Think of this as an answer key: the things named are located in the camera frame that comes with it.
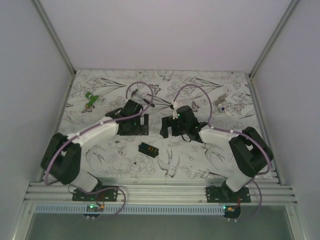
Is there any green plastic connector part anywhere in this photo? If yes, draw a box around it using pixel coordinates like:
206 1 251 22
84 92 100 109

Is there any grey metal fitting part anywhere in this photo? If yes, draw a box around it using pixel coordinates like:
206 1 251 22
214 94 228 106

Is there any small black handled hammer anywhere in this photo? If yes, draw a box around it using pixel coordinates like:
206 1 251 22
131 89 155 108

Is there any black fuse box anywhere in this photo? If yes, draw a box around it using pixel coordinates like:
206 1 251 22
138 142 159 158

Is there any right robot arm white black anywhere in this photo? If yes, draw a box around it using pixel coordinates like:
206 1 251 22
159 105 274 203

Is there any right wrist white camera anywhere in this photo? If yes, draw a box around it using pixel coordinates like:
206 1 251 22
170 101 183 120

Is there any small circuit board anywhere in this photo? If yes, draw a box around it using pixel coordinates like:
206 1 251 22
83 204 104 220
223 205 242 222

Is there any aluminium corner post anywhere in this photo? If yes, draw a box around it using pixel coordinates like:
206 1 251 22
248 0 301 78
31 0 76 76

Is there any left small circuit board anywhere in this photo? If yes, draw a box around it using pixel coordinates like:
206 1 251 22
83 204 104 220

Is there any right small circuit board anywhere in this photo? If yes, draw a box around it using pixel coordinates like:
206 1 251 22
223 205 242 222

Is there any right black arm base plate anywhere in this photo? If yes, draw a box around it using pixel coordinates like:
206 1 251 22
205 185 251 204

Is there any floral patterned table mat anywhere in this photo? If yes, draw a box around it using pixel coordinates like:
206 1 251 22
59 70 259 179

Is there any aluminium rail front frame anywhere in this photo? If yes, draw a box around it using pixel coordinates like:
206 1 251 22
24 178 298 206

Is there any right aluminium corner post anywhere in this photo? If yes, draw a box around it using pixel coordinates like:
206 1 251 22
248 0 301 78

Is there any left aluminium corner post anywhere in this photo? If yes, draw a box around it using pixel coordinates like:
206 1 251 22
31 0 76 76

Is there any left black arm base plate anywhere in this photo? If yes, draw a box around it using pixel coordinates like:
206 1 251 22
72 188 118 202

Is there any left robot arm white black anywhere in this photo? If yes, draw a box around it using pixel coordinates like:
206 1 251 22
40 99 149 201

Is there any white slotted cable duct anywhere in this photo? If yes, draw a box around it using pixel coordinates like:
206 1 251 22
34 203 224 216

